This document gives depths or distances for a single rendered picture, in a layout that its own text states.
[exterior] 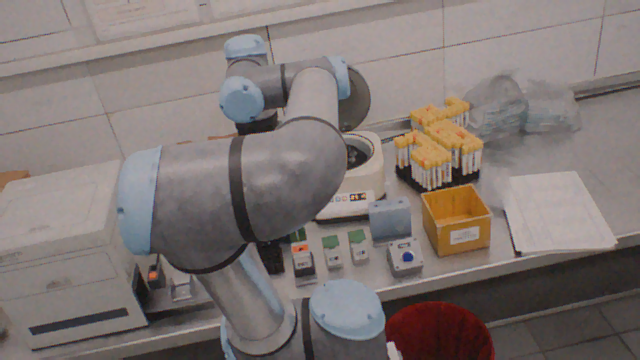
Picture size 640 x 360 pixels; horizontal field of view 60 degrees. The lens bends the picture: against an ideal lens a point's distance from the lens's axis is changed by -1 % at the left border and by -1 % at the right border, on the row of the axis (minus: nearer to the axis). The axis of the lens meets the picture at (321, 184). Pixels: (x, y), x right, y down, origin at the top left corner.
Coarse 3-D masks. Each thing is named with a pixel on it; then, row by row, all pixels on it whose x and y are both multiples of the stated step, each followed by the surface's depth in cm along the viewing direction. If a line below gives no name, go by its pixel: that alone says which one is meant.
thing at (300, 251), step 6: (294, 246) 132; (300, 246) 131; (306, 246) 131; (294, 252) 130; (300, 252) 130; (306, 252) 130; (294, 258) 129; (300, 258) 130; (306, 258) 130; (294, 264) 130; (300, 264) 131; (306, 264) 131
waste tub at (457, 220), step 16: (432, 192) 138; (448, 192) 138; (464, 192) 139; (432, 208) 140; (448, 208) 141; (464, 208) 142; (480, 208) 134; (432, 224) 132; (448, 224) 127; (464, 224) 128; (480, 224) 129; (432, 240) 135; (448, 240) 130; (464, 240) 131; (480, 240) 132
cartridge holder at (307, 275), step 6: (312, 258) 133; (312, 264) 132; (294, 270) 131; (300, 270) 131; (306, 270) 131; (312, 270) 132; (294, 276) 132; (300, 276) 132; (306, 276) 132; (312, 276) 132; (294, 282) 131; (300, 282) 131; (306, 282) 131; (312, 282) 131
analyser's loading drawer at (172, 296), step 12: (192, 276) 130; (168, 288) 131; (180, 288) 131; (192, 288) 128; (144, 300) 129; (156, 300) 128; (168, 300) 128; (180, 300) 126; (192, 300) 127; (204, 300) 127
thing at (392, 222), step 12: (372, 204) 137; (384, 204) 136; (396, 204) 136; (408, 204) 135; (372, 216) 136; (384, 216) 136; (396, 216) 136; (408, 216) 136; (372, 228) 138; (384, 228) 138; (396, 228) 138; (408, 228) 138; (372, 240) 140; (384, 240) 139; (396, 240) 138
